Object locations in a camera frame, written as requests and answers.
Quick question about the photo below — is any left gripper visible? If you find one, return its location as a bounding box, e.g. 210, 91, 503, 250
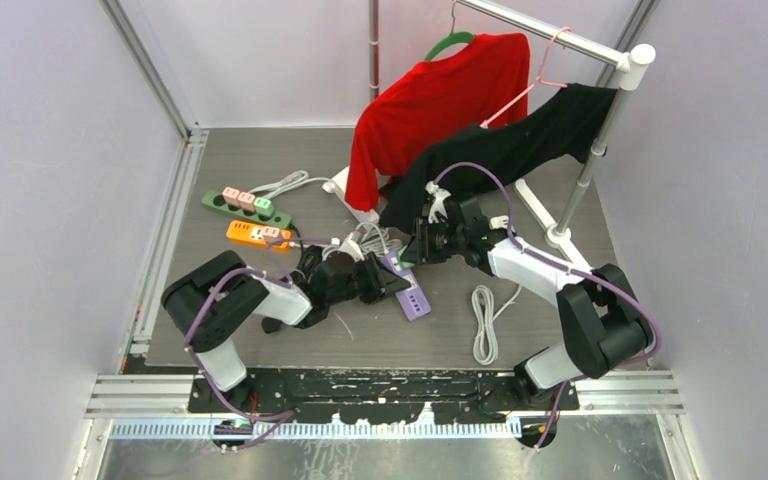
328, 253, 410, 308

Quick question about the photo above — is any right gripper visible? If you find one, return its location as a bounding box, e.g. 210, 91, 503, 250
400, 216, 465, 266

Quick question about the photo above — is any purple power strip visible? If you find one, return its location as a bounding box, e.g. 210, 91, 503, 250
383, 251, 431, 322

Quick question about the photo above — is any green plug adapter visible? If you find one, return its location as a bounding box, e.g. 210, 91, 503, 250
253, 197, 275, 218

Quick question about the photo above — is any pink plug adapter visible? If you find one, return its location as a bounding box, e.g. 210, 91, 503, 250
222, 186, 241, 208
238, 191, 257, 213

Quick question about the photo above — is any green power strip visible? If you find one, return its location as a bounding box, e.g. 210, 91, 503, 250
201, 191, 292, 229

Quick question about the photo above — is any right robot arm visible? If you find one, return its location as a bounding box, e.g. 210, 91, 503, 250
404, 195, 656, 411

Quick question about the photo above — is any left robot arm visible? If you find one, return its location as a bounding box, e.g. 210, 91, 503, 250
161, 247, 411, 413

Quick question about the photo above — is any pink adapter on orange strip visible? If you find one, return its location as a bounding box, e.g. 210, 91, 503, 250
261, 226, 285, 243

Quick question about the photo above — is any orange power strip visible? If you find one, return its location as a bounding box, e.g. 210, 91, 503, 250
226, 220, 292, 253

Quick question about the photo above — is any black shirt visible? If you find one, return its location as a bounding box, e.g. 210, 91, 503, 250
379, 84, 617, 234

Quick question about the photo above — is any red shirt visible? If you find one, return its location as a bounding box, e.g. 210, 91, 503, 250
345, 33, 531, 211

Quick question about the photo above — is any pink hanger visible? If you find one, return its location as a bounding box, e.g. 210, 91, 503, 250
479, 26, 571, 129

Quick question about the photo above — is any green hanger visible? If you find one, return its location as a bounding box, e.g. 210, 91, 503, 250
423, 1, 475, 62

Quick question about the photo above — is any metal clothes rack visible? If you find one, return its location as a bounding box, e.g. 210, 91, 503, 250
322, 0, 657, 266

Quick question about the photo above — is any white coiled cable middle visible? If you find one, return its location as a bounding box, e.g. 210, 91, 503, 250
320, 221, 399, 261

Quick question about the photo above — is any white coiled cable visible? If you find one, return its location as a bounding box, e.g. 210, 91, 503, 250
471, 284, 523, 367
248, 170, 336, 200
320, 221, 399, 261

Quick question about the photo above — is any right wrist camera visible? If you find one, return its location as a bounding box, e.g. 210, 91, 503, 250
425, 181, 451, 223

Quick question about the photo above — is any white coiled cable front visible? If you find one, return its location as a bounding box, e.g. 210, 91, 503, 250
471, 284, 523, 367

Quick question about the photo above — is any white coiled cable back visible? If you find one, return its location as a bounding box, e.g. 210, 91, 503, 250
248, 170, 336, 200

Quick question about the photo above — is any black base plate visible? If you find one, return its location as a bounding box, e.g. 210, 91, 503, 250
226, 368, 579, 425

